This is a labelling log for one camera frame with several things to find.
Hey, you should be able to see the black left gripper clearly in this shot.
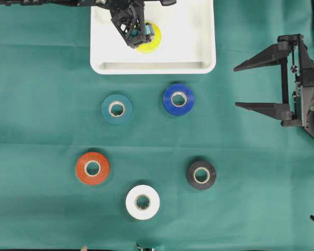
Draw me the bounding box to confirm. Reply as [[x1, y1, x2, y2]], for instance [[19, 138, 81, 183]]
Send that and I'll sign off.
[[102, 0, 151, 48]]

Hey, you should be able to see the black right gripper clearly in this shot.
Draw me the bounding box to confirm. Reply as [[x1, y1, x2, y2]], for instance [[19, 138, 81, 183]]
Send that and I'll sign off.
[[233, 34, 314, 128]]

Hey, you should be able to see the yellow tape roll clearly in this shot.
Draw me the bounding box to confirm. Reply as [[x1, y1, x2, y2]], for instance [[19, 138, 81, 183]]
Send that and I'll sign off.
[[136, 22, 162, 54]]

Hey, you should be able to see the blue tape roll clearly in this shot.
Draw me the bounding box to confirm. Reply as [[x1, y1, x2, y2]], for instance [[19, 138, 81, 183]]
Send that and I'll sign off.
[[163, 84, 195, 116]]

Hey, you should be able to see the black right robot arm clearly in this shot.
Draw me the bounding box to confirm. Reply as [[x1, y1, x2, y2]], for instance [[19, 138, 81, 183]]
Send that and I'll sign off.
[[234, 34, 314, 139]]

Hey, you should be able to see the white plastic tray case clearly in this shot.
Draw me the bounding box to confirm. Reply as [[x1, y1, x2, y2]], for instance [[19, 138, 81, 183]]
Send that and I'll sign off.
[[90, 1, 216, 75]]

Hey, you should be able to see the teal tape roll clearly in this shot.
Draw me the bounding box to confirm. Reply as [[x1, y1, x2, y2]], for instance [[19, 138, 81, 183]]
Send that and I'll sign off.
[[102, 94, 132, 124]]

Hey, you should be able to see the black tape roll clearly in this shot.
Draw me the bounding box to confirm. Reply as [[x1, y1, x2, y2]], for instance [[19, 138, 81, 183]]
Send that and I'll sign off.
[[186, 161, 217, 190]]

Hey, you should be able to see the red tape roll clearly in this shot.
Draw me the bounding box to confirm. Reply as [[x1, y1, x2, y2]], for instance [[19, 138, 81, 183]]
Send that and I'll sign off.
[[75, 152, 110, 186]]

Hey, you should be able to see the white tape roll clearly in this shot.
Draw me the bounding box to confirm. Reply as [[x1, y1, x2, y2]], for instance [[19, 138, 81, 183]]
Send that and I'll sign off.
[[125, 185, 160, 220]]

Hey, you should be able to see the metal stand at bottom edge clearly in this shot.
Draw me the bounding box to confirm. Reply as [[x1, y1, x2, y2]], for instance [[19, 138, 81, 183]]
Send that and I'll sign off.
[[136, 243, 157, 251]]

